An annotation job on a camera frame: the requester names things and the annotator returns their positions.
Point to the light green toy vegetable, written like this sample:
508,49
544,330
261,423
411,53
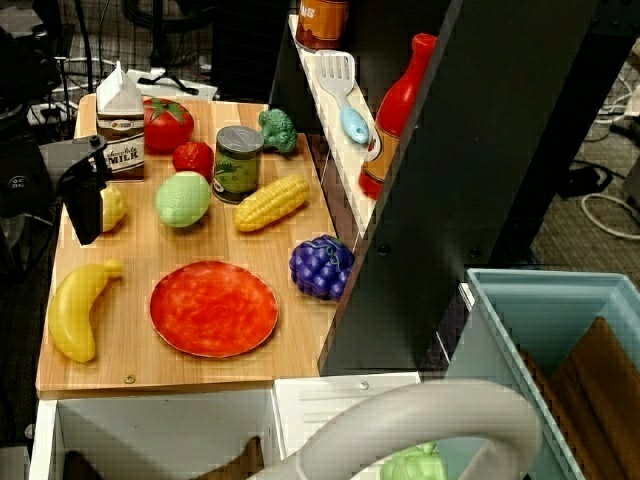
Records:
412,465

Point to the purple toy grapes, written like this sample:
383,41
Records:
320,270

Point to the yellow toy corn cob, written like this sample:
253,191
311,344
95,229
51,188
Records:
270,204

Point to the red toy tomato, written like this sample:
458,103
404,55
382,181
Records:
167,127

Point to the black floor device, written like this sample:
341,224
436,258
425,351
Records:
587,180

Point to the gray curved faucet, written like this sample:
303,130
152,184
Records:
425,405

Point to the brass screw in wood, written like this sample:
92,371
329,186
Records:
129,378

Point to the light blue plastic bin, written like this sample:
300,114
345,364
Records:
540,300

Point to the white toy kitchen cabinet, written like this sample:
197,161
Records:
165,425

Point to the orange toy can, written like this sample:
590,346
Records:
322,20

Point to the yellow toy banana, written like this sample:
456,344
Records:
75,310

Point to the black stand with base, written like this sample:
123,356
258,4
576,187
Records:
162,50

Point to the black and gray gripper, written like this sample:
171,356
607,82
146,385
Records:
70,155

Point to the black post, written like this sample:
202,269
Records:
560,150

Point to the white slanted shelf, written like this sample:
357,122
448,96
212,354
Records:
350,170

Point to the green pea toy can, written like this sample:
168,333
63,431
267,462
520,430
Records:
237,165

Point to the red toy ketchup bottle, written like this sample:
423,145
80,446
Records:
395,115

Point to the red toy strawberry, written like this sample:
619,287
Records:
194,157

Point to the large black panel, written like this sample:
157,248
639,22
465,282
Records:
450,200

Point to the green toy broccoli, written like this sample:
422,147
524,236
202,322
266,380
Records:
277,129

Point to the red round plate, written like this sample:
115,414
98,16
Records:
214,309

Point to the light green toy lime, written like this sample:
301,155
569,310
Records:
182,200

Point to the chocolate milk carton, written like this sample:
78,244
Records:
122,125

